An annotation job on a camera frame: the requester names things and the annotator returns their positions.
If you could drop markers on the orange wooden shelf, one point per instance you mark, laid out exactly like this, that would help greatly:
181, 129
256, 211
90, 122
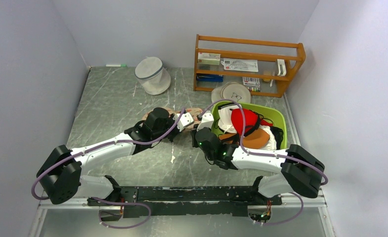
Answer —
273, 64

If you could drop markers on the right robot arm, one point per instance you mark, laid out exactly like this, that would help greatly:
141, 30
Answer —
293, 169

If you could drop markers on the pink floral laundry bag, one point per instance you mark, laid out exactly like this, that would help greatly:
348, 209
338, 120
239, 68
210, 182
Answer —
194, 112

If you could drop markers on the white box on shelf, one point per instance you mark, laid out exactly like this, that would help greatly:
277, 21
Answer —
208, 58

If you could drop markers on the marker pen pack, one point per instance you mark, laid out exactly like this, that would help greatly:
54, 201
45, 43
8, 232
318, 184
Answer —
252, 84

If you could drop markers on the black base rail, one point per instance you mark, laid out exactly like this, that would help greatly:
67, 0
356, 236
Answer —
174, 201

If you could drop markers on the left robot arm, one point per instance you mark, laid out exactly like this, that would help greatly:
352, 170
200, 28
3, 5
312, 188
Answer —
63, 175

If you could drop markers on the green plastic basket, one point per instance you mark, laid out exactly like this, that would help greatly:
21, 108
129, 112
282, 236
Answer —
268, 113

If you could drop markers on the white cylindrical mesh bag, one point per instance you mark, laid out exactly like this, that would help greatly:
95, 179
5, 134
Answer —
152, 75

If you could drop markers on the white flat packet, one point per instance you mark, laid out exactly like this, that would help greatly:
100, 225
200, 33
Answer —
240, 65

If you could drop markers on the white silver device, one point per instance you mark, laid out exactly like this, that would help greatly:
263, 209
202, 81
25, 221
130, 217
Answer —
281, 71

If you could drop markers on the red bra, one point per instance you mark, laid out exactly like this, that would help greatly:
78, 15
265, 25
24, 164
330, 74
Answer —
247, 121

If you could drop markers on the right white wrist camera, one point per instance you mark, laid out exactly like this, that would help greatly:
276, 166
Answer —
206, 120

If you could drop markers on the white bra black trim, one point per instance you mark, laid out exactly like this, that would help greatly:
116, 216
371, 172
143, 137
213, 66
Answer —
224, 122

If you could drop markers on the round white mesh bag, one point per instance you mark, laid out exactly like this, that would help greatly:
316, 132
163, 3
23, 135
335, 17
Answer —
233, 91

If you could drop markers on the green white marker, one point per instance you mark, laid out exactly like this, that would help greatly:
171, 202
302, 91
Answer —
116, 65

